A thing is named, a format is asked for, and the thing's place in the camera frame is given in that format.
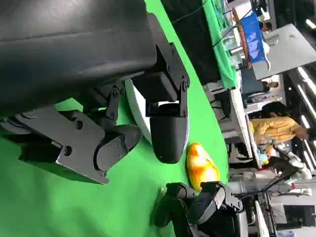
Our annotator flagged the blue plastic bin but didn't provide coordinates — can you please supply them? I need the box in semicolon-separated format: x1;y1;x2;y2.
240;12;270;65

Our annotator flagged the dark green draped cloth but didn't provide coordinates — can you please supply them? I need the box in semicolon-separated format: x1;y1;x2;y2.
202;0;239;89

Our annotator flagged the orange and white bread roll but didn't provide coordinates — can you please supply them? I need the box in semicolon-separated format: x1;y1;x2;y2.
186;142;220;193

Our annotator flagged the bright green table cloth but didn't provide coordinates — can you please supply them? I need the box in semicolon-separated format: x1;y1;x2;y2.
0;0;229;237

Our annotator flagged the person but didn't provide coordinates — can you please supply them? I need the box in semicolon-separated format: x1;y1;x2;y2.
259;21;273;33
261;80;279;93
249;102;309;146

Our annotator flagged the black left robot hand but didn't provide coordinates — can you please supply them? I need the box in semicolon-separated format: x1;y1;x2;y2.
0;0;191;185

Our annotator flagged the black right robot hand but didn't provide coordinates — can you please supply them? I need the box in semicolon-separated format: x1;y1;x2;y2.
152;181;245;237

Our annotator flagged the lilac plate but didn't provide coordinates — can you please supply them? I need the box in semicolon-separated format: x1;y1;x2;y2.
124;78;191;155

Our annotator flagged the white desk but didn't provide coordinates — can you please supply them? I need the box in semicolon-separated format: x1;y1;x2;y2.
207;83;253;168

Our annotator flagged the dark grey screen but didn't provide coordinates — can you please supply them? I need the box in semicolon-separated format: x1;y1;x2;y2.
240;65;266;99

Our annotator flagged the brown wooden board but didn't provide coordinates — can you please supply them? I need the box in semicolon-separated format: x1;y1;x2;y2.
232;7;253;69

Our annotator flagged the black drape cloth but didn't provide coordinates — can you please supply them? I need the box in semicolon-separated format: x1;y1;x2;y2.
161;0;223;86

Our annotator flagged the light grey panel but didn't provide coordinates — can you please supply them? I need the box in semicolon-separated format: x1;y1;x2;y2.
254;24;309;80

